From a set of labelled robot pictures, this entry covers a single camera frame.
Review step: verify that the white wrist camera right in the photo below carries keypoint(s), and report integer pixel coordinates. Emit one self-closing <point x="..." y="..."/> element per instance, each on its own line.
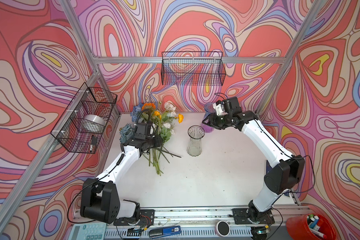
<point x="219" y="108"/>

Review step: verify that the dusty blue rose bunch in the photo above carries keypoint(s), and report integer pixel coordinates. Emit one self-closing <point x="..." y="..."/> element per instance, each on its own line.
<point x="127" y="132"/>

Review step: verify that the red cup with markers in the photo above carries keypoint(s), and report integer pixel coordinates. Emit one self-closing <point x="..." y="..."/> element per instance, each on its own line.
<point x="310" y="227"/>

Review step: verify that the yellow orange poppy stem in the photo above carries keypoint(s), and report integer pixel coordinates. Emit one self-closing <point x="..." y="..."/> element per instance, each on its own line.
<point x="180" y="118"/>

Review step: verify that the light blue calculator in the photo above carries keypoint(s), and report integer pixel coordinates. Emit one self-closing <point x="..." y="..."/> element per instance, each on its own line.
<point x="89" y="231"/>

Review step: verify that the silver tape roll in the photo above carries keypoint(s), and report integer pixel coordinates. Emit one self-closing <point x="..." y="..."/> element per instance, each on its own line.
<point x="93" y="124"/>

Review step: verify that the black wire basket back wall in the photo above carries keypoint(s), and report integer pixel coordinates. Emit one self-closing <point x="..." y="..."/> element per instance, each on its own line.
<point x="193" y="68"/>

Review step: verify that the black wire basket wall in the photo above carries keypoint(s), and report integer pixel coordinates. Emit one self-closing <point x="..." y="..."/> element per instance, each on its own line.
<point x="88" y="114"/>
<point x="193" y="68"/>

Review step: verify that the orange gerbera flower stem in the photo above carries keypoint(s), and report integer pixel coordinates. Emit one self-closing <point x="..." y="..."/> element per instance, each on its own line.
<point x="149" y="106"/>

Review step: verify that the pink and white flower bunch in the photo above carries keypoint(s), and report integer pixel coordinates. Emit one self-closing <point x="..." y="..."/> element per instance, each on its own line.
<point x="163" y="122"/>

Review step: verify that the clear ribbed glass vase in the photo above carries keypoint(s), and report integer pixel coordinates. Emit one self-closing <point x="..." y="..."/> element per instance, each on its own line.
<point x="196" y="134"/>

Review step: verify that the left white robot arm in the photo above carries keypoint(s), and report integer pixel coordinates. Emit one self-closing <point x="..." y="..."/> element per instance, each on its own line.
<point x="100" y="200"/>

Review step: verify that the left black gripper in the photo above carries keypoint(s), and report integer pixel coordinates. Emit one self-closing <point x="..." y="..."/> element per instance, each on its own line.
<point x="157" y="140"/>

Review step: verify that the blue hydrangea flower stem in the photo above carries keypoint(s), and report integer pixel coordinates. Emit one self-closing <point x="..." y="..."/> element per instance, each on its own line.
<point x="136" y="111"/>

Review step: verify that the black wire basket left wall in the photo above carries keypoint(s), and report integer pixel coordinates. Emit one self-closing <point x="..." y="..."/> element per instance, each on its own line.
<point x="88" y="114"/>

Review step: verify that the blue black handheld device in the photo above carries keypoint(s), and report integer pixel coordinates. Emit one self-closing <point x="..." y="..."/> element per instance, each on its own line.
<point x="164" y="232"/>

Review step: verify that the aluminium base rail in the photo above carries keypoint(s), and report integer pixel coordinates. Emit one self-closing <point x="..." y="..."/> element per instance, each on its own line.
<point x="207" y="216"/>

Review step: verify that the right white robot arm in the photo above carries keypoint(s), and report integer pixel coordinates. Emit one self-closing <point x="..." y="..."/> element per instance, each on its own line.
<point x="286" y="168"/>

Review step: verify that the purple glass vase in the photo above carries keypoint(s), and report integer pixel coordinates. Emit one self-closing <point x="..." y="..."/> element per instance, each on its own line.
<point x="209" y="111"/>

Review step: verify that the round pink black speaker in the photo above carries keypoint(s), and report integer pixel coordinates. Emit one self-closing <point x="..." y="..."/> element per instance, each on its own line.
<point x="222" y="229"/>

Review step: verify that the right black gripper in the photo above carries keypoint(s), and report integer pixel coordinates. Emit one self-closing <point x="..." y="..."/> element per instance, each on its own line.
<point x="212" y="121"/>

